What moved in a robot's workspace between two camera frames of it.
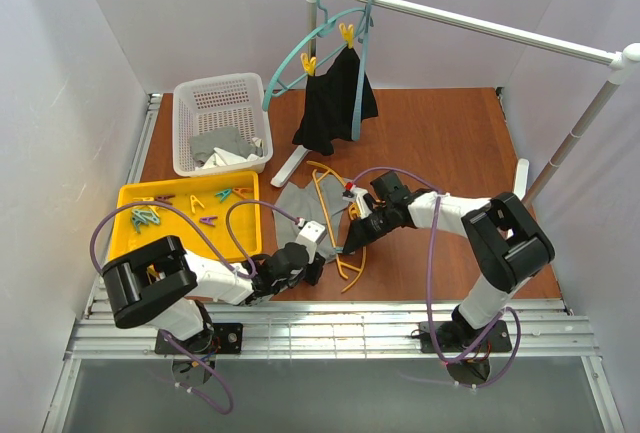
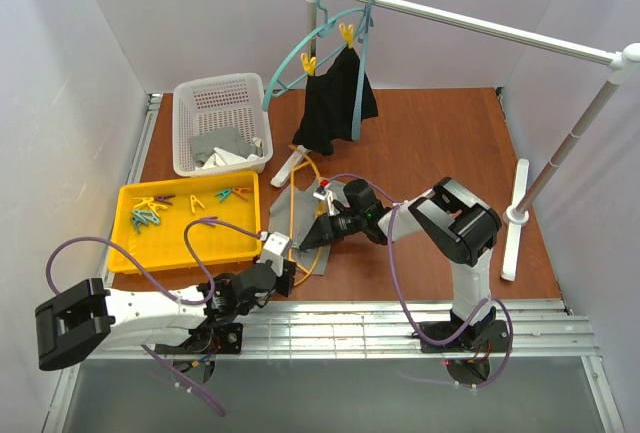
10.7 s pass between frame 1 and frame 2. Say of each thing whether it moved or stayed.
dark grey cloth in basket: stayed
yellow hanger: moved
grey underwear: stayed
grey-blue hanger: stayed
